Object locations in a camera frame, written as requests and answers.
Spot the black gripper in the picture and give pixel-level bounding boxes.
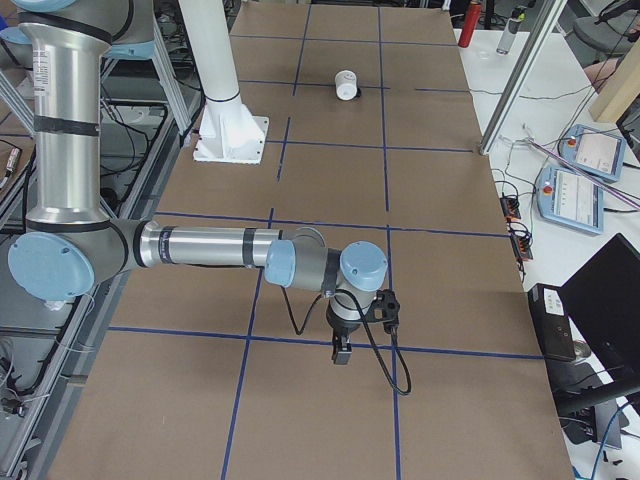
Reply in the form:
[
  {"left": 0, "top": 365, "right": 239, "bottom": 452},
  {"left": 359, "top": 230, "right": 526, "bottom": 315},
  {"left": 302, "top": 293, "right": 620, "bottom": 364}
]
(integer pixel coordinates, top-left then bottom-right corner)
[{"left": 326, "top": 308, "right": 358, "bottom": 365}]

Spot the white smiley mug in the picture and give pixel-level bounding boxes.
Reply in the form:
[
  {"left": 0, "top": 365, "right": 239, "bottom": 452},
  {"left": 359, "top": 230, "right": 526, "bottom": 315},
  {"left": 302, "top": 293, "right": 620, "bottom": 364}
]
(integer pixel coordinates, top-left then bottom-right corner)
[{"left": 334, "top": 70, "right": 361, "bottom": 101}]

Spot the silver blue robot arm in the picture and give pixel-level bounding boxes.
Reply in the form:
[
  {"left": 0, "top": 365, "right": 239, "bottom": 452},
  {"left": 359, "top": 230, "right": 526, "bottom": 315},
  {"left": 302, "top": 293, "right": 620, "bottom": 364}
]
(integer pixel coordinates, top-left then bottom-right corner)
[{"left": 8, "top": 1, "right": 399, "bottom": 365}]

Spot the brown paper table cover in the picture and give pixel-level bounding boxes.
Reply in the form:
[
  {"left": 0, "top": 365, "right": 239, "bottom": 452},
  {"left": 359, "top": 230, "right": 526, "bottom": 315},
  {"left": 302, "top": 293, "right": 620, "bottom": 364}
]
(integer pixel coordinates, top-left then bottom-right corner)
[{"left": 48, "top": 0, "right": 576, "bottom": 480}]

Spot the orange connector board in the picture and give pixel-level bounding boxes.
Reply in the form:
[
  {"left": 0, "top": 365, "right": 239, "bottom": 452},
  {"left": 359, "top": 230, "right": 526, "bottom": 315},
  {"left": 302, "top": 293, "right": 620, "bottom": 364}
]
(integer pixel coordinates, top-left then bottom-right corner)
[
  {"left": 500, "top": 195, "right": 521, "bottom": 221},
  {"left": 510, "top": 230, "right": 533, "bottom": 262}
]

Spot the black box device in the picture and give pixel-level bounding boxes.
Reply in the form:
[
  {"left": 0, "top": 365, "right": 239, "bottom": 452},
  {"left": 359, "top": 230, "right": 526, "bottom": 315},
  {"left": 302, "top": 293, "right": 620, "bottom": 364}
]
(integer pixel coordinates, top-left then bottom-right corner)
[{"left": 527, "top": 283, "right": 576, "bottom": 362}]

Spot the black laptop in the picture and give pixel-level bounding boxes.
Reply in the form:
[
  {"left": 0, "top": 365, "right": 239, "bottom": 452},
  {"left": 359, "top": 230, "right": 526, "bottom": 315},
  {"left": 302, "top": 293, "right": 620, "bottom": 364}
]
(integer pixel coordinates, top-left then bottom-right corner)
[{"left": 556, "top": 233, "right": 639, "bottom": 416}]

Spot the near blue teach pendant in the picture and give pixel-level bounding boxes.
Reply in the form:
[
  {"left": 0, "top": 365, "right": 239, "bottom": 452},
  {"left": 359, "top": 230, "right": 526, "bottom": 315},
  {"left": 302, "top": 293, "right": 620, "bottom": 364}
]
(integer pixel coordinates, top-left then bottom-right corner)
[{"left": 536, "top": 165, "right": 604, "bottom": 235}]

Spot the blue teach pendant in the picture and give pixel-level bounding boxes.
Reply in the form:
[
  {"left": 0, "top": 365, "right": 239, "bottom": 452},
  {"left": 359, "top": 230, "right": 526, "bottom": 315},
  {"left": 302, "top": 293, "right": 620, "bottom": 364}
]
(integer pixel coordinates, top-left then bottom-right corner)
[
  {"left": 536, "top": 165, "right": 604, "bottom": 235},
  {"left": 559, "top": 124, "right": 626, "bottom": 183}
]

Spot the far blue teach pendant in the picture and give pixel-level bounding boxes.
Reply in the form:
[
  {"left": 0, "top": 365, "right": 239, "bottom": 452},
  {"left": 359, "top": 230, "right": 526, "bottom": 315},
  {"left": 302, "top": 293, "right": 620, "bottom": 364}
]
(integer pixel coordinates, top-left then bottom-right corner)
[{"left": 559, "top": 124, "right": 626, "bottom": 183}]

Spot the clear water bottle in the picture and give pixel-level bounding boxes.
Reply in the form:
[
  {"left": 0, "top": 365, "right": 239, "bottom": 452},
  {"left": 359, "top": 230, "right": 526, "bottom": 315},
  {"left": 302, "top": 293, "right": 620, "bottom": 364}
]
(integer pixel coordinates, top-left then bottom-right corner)
[{"left": 496, "top": 9, "right": 525, "bottom": 55}]

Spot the red bottle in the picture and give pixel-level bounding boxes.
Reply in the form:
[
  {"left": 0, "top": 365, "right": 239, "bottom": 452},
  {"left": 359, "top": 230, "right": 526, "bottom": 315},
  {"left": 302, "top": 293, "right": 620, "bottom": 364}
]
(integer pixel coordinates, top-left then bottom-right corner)
[{"left": 458, "top": 1, "right": 482, "bottom": 48}]

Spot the wooden board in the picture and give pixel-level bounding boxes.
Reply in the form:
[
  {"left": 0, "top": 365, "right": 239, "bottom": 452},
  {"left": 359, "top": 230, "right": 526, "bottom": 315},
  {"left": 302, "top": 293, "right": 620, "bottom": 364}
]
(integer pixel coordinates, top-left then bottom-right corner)
[{"left": 589, "top": 40, "right": 640, "bottom": 123}]

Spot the black camera cable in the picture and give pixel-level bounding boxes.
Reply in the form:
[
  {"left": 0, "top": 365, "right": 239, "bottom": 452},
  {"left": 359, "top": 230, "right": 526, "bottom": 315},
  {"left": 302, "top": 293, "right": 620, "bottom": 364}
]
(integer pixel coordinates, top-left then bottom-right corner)
[{"left": 282, "top": 288, "right": 413, "bottom": 397}]

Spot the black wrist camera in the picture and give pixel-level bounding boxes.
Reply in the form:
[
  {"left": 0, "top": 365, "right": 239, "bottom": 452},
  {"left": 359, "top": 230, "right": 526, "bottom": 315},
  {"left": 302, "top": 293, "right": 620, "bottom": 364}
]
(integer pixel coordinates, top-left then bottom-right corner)
[{"left": 365, "top": 289, "right": 400, "bottom": 335}]

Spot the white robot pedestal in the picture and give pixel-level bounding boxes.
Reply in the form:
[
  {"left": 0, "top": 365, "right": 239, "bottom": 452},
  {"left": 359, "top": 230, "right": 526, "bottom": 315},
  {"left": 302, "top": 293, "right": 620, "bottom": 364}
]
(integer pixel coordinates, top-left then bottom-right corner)
[{"left": 179, "top": 0, "right": 269, "bottom": 165}]

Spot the aluminium frame post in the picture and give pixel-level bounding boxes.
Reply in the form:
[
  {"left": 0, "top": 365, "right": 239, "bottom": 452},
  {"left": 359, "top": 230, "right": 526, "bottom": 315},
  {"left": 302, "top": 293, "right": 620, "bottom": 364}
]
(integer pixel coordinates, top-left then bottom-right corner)
[{"left": 479, "top": 0, "right": 567, "bottom": 155}]

